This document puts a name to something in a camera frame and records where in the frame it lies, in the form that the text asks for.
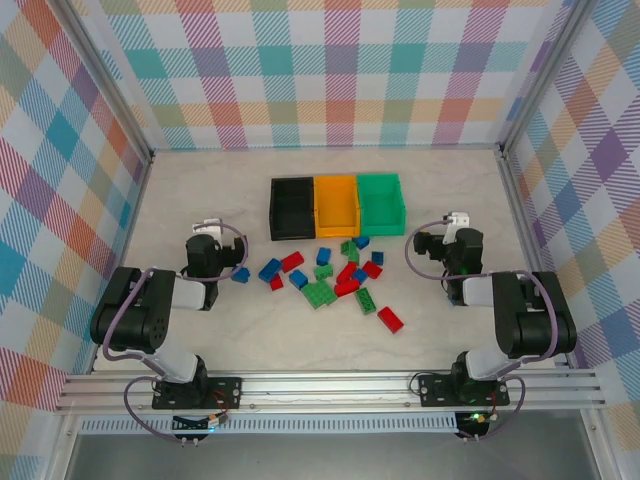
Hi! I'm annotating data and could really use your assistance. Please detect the large green lego brick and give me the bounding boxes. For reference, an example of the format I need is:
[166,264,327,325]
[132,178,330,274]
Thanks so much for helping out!
[301,281,337,311]

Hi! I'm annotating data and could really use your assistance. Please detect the green plastic bin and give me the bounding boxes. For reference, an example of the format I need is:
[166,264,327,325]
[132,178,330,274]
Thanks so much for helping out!
[355,172,407,237]

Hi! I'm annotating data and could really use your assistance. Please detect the black plastic bin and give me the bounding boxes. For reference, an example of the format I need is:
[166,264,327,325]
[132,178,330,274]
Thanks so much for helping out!
[268,175,317,242]

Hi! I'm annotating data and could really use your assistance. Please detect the orange plastic bin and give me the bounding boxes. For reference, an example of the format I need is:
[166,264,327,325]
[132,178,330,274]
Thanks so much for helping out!
[313,174,362,240]

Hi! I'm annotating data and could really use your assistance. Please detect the right small circuit board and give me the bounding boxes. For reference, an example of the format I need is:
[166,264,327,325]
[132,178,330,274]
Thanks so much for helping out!
[457,410,501,441]

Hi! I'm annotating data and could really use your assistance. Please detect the small circuit board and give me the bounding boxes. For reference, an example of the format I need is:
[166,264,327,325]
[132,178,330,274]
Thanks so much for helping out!
[457,410,501,441]
[172,413,230,432]

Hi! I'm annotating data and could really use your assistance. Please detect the left small circuit board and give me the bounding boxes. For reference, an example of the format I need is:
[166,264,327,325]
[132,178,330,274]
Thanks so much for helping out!
[172,413,230,432]

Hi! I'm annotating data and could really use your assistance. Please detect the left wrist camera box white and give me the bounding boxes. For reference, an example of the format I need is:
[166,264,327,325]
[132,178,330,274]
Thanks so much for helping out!
[192,217,224,239]

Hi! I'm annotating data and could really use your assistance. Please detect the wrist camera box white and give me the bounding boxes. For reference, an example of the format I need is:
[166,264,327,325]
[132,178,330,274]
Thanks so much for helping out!
[444,210,472,232]
[192,217,224,239]

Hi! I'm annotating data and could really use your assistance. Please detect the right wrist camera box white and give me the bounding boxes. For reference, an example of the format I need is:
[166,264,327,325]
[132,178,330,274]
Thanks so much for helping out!
[444,210,472,232]

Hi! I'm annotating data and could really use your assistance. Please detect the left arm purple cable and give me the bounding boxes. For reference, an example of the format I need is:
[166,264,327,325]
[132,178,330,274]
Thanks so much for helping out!
[102,222,250,444]

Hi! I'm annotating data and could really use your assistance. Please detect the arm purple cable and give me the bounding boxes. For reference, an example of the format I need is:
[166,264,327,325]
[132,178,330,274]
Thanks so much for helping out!
[102,222,250,444]
[405,218,560,444]

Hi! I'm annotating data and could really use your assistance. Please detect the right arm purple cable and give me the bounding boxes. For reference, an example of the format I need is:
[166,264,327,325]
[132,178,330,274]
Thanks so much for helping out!
[405,218,560,444]

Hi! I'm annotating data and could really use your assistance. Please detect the right aluminium side rail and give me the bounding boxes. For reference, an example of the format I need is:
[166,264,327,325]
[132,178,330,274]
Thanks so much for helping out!
[497,148,574,371]

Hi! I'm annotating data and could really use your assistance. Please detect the aluminium side rail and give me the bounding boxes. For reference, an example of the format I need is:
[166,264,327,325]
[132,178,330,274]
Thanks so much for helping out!
[88,149,155,375]
[497,148,574,371]

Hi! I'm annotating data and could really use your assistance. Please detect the left aluminium side rail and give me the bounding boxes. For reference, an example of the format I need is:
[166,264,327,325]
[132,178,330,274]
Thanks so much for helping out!
[88,149,155,375]

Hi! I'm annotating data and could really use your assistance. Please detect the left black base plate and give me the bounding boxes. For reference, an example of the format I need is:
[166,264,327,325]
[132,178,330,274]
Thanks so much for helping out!
[152,377,244,411]

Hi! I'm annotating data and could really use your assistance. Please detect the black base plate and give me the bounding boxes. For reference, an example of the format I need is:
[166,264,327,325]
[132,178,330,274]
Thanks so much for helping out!
[152,377,244,411]
[417,373,511,407]

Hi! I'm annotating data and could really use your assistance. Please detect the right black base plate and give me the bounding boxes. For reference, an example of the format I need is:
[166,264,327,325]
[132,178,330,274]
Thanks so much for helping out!
[417,373,511,407]

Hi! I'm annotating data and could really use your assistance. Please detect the left red black wires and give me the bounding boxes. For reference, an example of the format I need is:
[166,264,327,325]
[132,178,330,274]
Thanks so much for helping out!
[209,390,239,415]

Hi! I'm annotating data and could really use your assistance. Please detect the red black wires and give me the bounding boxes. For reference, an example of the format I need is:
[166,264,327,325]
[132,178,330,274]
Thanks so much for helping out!
[209,390,239,415]
[487,384,504,421]

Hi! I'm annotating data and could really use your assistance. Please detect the right red black wires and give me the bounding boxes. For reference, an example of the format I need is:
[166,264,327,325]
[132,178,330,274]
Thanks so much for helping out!
[487,384,504,421]

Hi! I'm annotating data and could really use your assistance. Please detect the aluminium mounting rail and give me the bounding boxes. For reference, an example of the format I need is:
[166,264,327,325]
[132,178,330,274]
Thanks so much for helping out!
[54,368,601,414]

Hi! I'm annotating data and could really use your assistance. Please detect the right aluminium frame post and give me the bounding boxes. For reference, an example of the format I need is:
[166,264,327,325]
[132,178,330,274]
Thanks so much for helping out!
[498,0,599,157]

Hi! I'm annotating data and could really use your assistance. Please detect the aluminium frame post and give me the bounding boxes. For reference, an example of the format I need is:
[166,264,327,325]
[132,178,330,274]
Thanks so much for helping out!
[62,0,155,162]
[498,0,599,157]

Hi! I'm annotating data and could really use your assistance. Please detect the left aluminium frame post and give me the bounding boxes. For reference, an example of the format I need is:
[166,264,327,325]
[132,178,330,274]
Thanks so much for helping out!
[62,0,155,162]

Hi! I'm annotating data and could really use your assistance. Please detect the white slotted cable duct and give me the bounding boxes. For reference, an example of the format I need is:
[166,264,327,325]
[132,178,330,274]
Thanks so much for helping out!
[79,412,459,435]

